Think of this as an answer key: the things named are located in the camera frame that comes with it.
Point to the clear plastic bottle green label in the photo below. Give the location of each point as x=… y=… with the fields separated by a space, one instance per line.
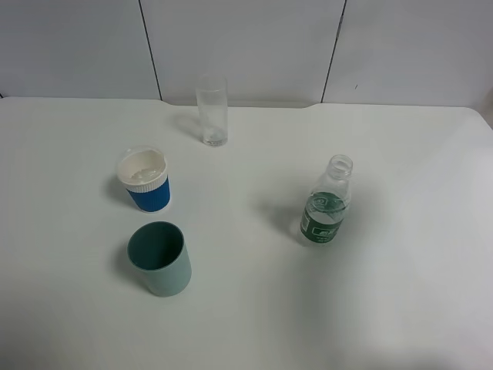
x=328 y=202

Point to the blue white ribbed cup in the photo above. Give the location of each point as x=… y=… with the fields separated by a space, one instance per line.
x=143 y=171

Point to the teal green plastic cup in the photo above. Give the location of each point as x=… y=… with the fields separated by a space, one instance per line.
x=158 y=251

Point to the tall clear drinking glass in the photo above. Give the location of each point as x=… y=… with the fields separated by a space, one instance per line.
x=211 y=97

